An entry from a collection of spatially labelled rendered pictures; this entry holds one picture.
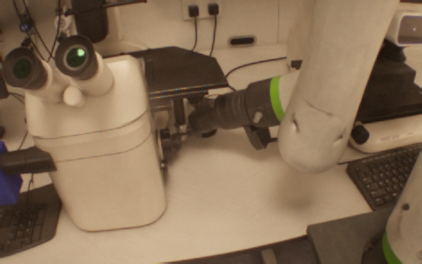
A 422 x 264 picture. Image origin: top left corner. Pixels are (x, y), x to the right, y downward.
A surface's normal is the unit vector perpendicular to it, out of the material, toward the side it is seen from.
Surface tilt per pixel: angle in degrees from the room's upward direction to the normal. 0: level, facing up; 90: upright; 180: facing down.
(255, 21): 90
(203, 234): 0
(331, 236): 0
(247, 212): 0
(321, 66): 91
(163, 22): 90
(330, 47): 92
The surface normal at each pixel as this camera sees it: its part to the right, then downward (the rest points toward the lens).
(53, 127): 0.11, -0.07
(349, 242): -0.04, -0.80
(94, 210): 0.18, 0.58
